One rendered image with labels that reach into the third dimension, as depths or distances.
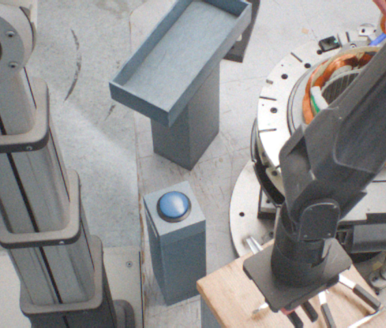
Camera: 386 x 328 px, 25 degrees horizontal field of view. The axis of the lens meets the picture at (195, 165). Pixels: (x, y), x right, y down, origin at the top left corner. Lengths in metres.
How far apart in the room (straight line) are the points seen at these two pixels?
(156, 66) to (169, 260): 0.31
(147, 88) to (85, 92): 1.30
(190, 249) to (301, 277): 0.42
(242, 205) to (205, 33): 0.30
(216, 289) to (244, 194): 0.40
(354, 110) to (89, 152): 1.86
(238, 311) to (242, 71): 0.68
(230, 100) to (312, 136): 0.89
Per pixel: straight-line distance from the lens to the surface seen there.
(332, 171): 0.76
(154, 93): 1.38
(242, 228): 1.50
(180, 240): 1.27
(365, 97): 0.73
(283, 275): 0.92
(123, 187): 2.48
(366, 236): 0.86
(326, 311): 1.13
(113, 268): 2.08
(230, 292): 1.16
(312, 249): 0.86
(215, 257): 1.50
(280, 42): 1.76
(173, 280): 1.38
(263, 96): 1.29
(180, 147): 1.53
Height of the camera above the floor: 2.13
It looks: 58 degrees down
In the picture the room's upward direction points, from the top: 2 degrees counter-clockwise
